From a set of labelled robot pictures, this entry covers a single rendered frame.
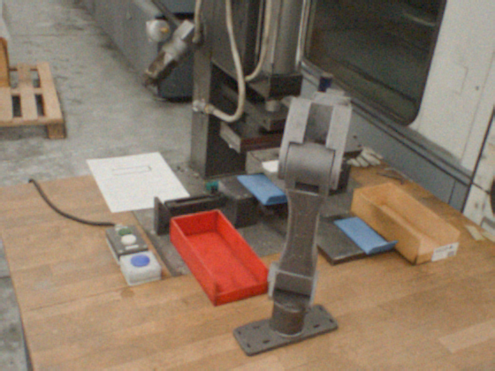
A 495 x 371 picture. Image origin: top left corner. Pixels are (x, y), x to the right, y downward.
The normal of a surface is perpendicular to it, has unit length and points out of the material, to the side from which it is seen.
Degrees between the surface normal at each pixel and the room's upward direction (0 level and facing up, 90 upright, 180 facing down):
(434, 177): 90
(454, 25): 90
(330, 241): 0
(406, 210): 90
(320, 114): 76
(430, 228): 90
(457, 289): 0
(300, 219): 104
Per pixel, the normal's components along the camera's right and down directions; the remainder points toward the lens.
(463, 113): -0.91, 0.13
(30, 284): 0.09, -0.87
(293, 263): -0.26, 0.66
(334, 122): -0.13, -0.21
